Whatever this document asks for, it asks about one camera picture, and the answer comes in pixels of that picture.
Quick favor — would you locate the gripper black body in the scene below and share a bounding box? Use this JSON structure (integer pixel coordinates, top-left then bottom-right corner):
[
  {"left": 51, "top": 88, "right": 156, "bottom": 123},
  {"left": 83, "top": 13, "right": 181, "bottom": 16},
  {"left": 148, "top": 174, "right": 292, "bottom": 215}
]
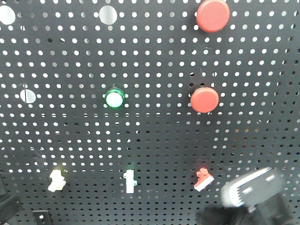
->
[
  {"left": 196, "top": 194, "right": 295, "bottom": 225},
  {"left": 0, "top": 176, "right": 22, "bottom": 225}
]

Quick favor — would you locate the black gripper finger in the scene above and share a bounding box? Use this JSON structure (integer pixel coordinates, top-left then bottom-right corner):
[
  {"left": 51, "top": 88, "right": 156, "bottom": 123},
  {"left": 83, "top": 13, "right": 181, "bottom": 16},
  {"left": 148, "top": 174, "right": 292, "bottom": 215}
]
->
[{"left": 220, "top": 167, "right": 285, "bottom": 212}]

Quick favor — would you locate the yellow rotary selector switch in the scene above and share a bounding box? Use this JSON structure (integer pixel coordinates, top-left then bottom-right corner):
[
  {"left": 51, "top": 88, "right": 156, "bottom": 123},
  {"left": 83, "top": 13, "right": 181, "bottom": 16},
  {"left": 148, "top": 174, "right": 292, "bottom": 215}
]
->
[{"left": 48, "top": 170, "right": 66, "bottom": 192}]

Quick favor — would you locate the red rotary selector switch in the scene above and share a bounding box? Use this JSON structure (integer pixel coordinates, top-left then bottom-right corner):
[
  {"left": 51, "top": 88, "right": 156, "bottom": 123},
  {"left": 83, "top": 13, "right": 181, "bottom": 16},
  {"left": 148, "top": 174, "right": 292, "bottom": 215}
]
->
[{"left": 194, "top": 168, "right": 214, "bottom": 192}]

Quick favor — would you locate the left black table clamp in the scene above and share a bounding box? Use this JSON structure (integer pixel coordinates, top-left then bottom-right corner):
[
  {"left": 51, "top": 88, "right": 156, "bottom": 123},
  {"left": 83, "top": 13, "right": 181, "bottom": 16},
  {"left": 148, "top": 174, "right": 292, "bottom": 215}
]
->
[{"left": 32, "top": 210, "right": 52, "bottom": 225}]

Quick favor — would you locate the lower red push button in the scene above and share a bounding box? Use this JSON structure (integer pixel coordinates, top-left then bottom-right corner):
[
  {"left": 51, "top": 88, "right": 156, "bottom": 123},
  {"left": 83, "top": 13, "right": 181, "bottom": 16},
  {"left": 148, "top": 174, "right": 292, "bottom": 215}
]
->
[{"left": 190, "top": 87, "right": 219, "bottom": 113}]

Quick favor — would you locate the red push button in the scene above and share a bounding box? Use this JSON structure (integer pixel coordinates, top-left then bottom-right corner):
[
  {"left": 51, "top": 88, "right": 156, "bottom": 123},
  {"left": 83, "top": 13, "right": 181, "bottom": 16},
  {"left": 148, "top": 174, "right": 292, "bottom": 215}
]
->
[
  {"left": 196, "top": 0, "right": 230, "bottom": 33},
  {"left": 190, "top": 87, "right": 219, "bottom": 113}
]

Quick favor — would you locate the black perforated pegboard panel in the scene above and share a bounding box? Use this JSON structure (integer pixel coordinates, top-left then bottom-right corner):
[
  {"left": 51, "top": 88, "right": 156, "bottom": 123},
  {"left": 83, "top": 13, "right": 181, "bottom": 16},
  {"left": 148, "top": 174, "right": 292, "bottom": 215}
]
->
[{"left": 0, "top": 0, "right": 300, "bottom": 225}]

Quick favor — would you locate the green illuminated push button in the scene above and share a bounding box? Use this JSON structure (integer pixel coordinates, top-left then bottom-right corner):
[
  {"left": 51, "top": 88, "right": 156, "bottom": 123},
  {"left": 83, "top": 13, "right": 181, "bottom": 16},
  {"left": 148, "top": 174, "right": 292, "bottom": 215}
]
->
[{"left": 105, "top": 88, "right": 125, "bottom": 109}]

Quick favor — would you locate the upper red push button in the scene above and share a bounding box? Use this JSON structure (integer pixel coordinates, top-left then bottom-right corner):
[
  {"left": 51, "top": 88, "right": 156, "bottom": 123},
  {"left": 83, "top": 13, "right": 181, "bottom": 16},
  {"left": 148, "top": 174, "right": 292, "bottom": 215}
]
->
[{"left": 196, "top": 0, "right": 230, "bottom": 33}]

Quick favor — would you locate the white rotary selector switch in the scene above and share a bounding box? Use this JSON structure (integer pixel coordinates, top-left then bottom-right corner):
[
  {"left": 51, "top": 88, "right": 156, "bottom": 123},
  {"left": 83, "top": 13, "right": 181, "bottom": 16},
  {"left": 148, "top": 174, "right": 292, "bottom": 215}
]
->
[{"left": 123, "top": 170, "right": 137, "bottom": 194}]

